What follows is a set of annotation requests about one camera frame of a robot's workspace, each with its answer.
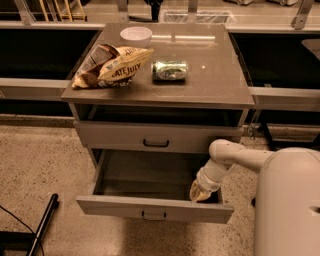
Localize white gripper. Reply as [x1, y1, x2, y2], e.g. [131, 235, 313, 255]
[189, 167, 223, 202]

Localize grey drawer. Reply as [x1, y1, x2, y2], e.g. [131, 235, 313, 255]
[74, 121, 243, 154]
[77, 150, 234, 223]

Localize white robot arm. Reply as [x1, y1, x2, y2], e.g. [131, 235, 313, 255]
[189, 139, 320, 256]

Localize grey drawer cabinet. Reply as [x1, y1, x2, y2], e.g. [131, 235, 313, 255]
[62, 23, 254, 161]

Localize grey top drawer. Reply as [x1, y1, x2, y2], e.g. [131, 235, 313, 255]
[74, 121, 243, 154]

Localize black wheeled base legs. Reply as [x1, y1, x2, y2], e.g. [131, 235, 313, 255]
[248, 122, 320, 151]

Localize green soda can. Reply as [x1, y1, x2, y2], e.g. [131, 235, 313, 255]
[151, 61, 188, 81]

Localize black stand leg left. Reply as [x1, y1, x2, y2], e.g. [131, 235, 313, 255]
[26, 193, 59, 256]

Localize yellow chip bag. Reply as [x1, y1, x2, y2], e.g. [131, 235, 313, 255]
[72, 44, 154, 89]

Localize white bowl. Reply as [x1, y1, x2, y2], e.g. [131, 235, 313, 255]
[120, 26, 152, 48]

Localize black cable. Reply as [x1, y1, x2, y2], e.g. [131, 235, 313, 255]
[0, 204, 45, 256]

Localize metal railing frame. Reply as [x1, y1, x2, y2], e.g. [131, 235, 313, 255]
[0, 0, 320, 111]

